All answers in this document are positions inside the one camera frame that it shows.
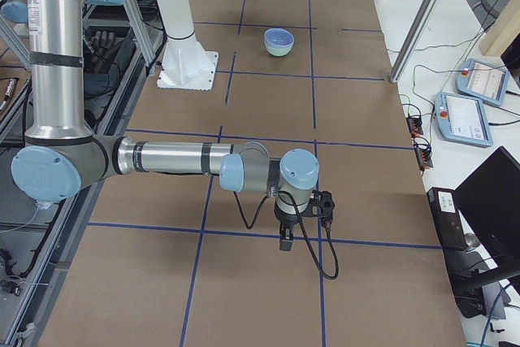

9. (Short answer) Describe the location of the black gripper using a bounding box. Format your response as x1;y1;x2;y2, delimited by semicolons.
274;200;297;251

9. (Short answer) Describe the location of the blue bowl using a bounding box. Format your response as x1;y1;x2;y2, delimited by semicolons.
263;28;295;50

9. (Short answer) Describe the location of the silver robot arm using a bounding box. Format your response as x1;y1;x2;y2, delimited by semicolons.
11;0;325;250

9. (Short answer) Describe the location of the green bowl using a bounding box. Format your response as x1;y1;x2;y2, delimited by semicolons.
266;46;293;57

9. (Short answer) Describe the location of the near orange connector block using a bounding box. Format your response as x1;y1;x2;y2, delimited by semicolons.
412;137;433;172

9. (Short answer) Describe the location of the orange connector block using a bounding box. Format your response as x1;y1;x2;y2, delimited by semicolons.
403;103;423;136
412;137;433;172

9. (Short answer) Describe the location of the black desktop computer box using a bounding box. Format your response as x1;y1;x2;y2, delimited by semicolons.
427;187;474;253

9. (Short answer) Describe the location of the far orange connector block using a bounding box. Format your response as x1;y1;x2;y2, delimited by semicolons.
403;103;423;136

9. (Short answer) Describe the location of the black monitor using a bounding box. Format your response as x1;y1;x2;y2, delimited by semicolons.
454;146;519;280

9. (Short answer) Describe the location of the near teach pendant tablet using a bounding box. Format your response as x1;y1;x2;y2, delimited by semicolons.
434;92;493;148

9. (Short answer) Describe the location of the teach pendant tablet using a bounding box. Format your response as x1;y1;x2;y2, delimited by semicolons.
434;92;493;148
456;59;510;107

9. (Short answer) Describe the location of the far teach pendant tablet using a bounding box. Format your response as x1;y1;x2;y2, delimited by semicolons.
456;59;510;107

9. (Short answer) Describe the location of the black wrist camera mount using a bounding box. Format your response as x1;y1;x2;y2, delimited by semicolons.
301;190;335;221

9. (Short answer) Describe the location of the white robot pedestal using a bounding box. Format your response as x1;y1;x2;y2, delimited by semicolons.
157;0;219;91

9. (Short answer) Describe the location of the aluminium frame post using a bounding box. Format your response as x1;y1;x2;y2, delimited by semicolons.
389;0;439;83

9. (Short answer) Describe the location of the aluminium side rail frame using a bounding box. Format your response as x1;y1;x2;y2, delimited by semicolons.
1;49;146;346

